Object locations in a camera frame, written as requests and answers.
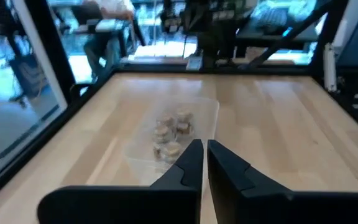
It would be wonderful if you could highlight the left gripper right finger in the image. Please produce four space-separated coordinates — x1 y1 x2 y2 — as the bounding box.
207 139 358 224

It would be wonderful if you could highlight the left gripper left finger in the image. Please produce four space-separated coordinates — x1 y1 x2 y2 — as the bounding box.
37 138 204 224

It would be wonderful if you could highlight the small glass spice jar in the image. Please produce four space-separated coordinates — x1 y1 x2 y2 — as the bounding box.
161 141 183 164
152 124 173 149
175 107 196 136
158 112 177 130

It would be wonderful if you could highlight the clear plastic bin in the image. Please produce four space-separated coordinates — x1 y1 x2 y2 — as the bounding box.
124 96 221 187

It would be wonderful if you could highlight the black desk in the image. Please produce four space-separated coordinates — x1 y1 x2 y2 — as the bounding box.
236 17 321 58

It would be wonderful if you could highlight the person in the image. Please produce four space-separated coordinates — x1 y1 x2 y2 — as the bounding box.
82 0 136 77

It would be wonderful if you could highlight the black aluminium table frame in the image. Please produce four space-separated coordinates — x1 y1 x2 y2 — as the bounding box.
0 0 358 206

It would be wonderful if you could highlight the silver frame bracket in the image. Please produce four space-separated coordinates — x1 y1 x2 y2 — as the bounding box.
323 42 339 93

